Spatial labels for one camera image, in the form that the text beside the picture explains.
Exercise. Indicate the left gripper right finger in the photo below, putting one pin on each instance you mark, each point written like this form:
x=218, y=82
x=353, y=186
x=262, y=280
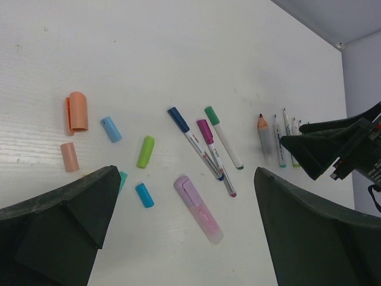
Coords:
x=314, y=241

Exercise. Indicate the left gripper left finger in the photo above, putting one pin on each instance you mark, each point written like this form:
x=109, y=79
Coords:
x=53, y=239

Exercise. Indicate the blue cap marker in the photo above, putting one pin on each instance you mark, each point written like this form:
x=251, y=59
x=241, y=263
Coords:
x=183, y=126

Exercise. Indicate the large orange highlighter cap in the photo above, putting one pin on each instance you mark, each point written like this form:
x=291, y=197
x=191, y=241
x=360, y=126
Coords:
x=77, y=113

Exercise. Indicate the magenta cap marker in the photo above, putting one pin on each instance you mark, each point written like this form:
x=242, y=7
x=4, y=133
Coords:
x=208, y=137

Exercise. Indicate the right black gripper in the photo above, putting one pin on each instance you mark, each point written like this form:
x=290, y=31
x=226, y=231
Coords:
x=347, y=145

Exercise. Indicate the orange cap highlighter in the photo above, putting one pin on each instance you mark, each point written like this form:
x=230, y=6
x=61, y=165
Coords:
x=264, y=135

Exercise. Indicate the small orange pen cap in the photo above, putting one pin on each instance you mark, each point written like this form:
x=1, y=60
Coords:
x=69, y=157

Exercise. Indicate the pink highlighter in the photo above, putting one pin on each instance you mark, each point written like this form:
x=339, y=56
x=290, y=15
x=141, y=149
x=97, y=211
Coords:
x=199, y=209

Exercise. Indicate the orange cap pen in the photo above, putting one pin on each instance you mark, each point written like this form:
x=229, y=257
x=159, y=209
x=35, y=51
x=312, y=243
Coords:
x=295, y=127

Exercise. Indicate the bright blue pen cap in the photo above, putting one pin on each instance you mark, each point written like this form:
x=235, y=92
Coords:
x=144, y=195

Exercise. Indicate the green cap marker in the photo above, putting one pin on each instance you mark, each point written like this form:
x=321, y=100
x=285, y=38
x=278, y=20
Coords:
x=214, y=120

